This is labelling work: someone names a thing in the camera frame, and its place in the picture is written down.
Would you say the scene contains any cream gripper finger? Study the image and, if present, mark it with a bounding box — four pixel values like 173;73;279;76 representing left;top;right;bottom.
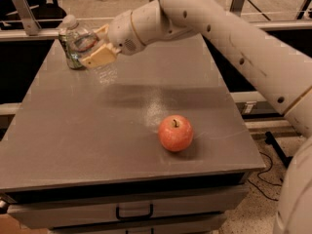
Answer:
95;24;109;41
79;43;121;68

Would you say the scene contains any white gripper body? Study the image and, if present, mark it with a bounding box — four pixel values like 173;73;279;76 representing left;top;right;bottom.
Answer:
108;11;145;56

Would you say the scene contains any clear plastic water bottle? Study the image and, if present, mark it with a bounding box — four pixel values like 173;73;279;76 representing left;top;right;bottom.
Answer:
58;14;119;86

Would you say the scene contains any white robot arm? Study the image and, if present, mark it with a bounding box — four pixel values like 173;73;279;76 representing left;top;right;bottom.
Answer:
81;0;312;234

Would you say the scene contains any green soda can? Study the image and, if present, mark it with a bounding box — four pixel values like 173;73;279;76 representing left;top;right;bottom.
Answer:
58;28;83;70

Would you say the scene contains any black office chair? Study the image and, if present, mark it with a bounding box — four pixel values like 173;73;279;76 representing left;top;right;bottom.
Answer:
0;0;66;30

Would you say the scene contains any red apple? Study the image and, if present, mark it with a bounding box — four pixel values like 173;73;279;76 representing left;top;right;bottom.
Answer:
158;115;194;152

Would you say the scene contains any grey cabinet drawer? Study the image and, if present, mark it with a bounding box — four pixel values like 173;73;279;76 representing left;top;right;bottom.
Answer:
8;184;248;229

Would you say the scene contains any black stand leg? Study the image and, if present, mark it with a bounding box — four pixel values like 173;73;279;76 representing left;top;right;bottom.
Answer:
265;132;293;168

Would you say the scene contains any left metal rail bracket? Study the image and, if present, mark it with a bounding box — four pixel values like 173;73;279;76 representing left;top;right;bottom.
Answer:
12;0;41;36

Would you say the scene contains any black drawer handle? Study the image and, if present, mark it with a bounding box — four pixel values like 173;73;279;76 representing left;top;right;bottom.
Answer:
115;204;154;221

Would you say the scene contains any black floor cable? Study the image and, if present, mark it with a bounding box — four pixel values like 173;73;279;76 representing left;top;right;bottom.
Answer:
247;150;285;202

